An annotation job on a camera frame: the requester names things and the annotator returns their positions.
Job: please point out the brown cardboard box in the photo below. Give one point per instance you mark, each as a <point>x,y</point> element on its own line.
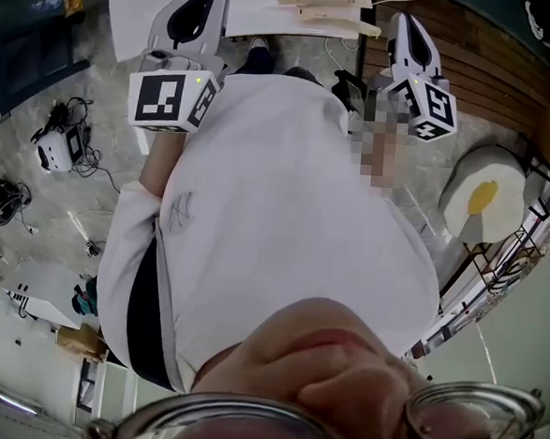
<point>76,341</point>

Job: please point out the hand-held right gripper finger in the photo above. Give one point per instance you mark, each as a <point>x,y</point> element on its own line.
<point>433,65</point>
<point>396,44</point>

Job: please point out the wooden spatula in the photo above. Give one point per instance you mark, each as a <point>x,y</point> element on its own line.
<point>345,24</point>

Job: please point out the white device with black screen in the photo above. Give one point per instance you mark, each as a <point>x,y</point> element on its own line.
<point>54,151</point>

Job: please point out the dark cabinet with white top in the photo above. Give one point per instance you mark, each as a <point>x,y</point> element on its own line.
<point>32,70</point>

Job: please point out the person's left forearm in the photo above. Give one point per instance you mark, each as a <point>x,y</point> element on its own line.
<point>159,163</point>

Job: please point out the person's white t-shirt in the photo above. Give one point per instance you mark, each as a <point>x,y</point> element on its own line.
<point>277,190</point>

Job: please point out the white washbasin counter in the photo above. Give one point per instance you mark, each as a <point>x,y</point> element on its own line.
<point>130,7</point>

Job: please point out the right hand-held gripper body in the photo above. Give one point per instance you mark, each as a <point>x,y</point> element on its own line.
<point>440,108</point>

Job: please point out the fried egg cushion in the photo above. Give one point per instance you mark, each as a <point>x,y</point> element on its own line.
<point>502,192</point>

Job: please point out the small white plug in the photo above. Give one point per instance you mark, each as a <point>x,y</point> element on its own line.
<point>32,230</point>

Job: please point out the white panel with black marks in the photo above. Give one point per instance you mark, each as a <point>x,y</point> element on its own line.
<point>48,308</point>

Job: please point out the person's dark trousers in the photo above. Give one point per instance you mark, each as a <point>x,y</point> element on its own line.
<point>258,62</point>

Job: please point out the black waist device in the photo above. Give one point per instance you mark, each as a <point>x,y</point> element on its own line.
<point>347,90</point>

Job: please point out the person's face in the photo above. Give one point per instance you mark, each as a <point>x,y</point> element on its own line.
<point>331,358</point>

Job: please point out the wooden slatted platform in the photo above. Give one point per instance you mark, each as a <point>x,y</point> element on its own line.
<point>492,69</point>

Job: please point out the person's right forearm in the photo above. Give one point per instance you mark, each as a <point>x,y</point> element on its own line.
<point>382,170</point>

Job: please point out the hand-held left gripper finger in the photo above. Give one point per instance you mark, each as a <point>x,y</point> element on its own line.
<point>214,41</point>
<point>157,32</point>

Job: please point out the round metal eyeglasses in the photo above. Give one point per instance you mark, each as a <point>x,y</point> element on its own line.
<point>243,400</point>

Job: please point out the clear plastic bottle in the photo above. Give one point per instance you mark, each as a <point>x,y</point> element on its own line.
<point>46,3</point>

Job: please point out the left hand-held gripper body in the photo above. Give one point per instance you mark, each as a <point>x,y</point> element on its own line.
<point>159,98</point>

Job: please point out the small black white gadget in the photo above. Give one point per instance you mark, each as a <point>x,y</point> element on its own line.
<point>93,248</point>

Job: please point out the person's left white shoe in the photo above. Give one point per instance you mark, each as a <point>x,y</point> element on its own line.
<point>259,45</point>

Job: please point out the person's white shoe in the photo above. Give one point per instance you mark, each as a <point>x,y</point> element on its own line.
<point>533,21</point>
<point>259,45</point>

